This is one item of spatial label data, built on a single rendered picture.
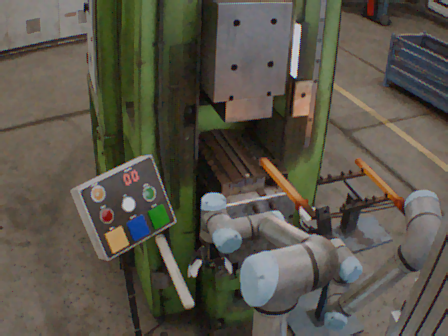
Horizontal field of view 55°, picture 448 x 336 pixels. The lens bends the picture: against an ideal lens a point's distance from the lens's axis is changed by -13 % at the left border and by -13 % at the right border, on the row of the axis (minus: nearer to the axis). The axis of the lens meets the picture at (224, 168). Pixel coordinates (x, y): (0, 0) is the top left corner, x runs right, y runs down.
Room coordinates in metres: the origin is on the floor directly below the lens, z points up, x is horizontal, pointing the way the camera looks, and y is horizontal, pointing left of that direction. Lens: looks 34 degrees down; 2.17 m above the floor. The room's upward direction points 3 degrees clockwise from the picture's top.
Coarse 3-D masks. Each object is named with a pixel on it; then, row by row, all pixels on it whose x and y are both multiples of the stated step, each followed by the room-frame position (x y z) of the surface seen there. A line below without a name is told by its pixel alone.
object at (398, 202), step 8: (360, 160) 1.92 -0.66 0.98; (360, 168) 1.88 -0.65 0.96; (368, 168) 1.85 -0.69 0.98; (376, 176) 1.79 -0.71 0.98; (376, 184) 1.75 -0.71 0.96; (384, 184) 1.73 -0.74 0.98; (384, 192) 1.69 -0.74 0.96; (392, 192) 1.66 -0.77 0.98; (392, 200) 1.63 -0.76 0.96; (400, 200) 1.59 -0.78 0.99; (400, 208) 1.58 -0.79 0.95
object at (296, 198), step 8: (264, 160) 1.64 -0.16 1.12; (264, 168) 1.61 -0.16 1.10; (272, 168) 1.58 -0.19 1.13; (272, 176) 1.55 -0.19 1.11; (280, 176) 1.52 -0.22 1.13; (280, 184) 1.48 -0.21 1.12; (288, 184) 1.47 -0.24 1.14; (288, 192) 1.42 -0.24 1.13; (296, 192) 1.42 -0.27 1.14; (296, 200) 1.36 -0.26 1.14; (304, 200) 1.36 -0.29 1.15; (296, 208) 1.34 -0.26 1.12; (304, 208) 1.31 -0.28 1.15; (312, 208) 1.31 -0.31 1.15; (312, 216) 1.27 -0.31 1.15
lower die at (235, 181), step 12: (228, 132) 2.09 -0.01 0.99; (216, 144) 1.97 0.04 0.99; (240, 144) 1.98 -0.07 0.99; (216, 156) 1.87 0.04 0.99; (228, 156) 1.86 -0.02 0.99; (240, 156) 1.86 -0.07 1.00; (216, 168) 1.78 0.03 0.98; (228, 168) 1.77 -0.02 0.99; (252, 168) 1.78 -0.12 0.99; (216, 180) 1.72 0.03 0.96; (228, 180) 1.70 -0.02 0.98; (240, 180) 1.70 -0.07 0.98; (252, 180) 1.72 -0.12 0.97; (264, 180) 1.74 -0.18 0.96; (228, 192) 1.68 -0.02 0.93; (240, 192) 1.70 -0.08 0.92
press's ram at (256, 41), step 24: (216, 0) 1.70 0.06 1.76; (240, 0) 1.72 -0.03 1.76; (264, 0) 1.74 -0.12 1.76; (216, 24) 1.65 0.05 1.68; (240, 24) 1.68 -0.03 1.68; (264, 24) 1.72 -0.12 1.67; (288, 24) 1.76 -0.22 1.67; (216, 48) 1.65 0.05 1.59; (240, 48) 1.68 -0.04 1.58; (264, 48) 1.72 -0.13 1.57; (216, 72) 1.65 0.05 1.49; (240, 72) 1.68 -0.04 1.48; (264, 72) 1.72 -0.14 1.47; (216, 96) 1.65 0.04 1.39; (240, 96) 1.69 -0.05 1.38; (264, 96) 1.73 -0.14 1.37
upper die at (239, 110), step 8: (200, 88) 1.94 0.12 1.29; (272, 96) 1.74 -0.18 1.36; (216, 104) 1.76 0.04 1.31; (224, 104) 1.68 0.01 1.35; (232, 104) 1.67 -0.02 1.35; (240, 104) 1.69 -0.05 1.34; (248, 104) 1.70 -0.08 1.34; (256, 104) 1.71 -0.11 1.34; (264, 104) 1.73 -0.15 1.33; (272, 104) 1.74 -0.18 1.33; (216, 112) 1.75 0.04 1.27; (224, 112) 1.67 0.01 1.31; (232, 112) 1.67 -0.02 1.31; (240, 112) 1.69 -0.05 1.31; (248, 112) 1.70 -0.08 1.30; (256, 112) 1.71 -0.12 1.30; (264, 112) 1.73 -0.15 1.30; (224, 120) 1.67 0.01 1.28; (232, 120) 1.68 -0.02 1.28; (240, 120) 1.69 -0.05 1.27
